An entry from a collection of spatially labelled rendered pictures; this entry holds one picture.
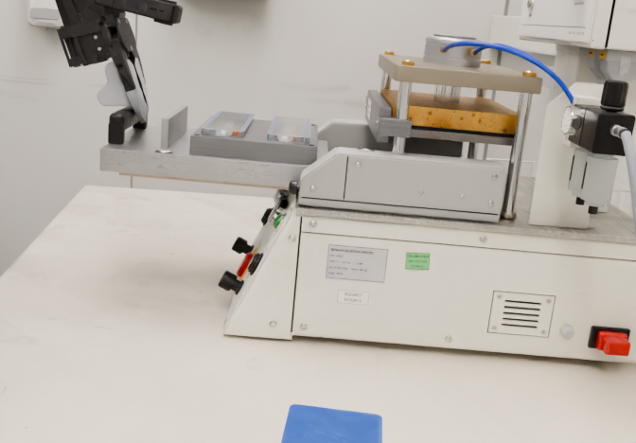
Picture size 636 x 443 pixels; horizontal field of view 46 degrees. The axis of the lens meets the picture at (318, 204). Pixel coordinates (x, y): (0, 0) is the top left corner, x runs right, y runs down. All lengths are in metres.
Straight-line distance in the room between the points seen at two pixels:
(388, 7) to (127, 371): 1.86
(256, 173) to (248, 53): 1.56
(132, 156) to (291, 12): 1.58
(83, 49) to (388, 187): 0.45
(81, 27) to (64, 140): 1.56
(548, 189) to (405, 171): 0.18
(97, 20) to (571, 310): 0.72
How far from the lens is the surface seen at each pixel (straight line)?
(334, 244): 0.93
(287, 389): 0.87
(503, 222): 0.97
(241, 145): 0.98
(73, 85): 2.59
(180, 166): 0.99
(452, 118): 0.98
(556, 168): 0.97
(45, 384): 0.88
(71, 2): 1.10
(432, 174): 0.93
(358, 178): 0.92
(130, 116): 1.07
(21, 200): 2.70
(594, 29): 0.96
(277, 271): 0.95
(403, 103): 0.94
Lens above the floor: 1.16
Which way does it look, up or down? 14 degrees down
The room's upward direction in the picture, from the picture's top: 5 degrees clockwise
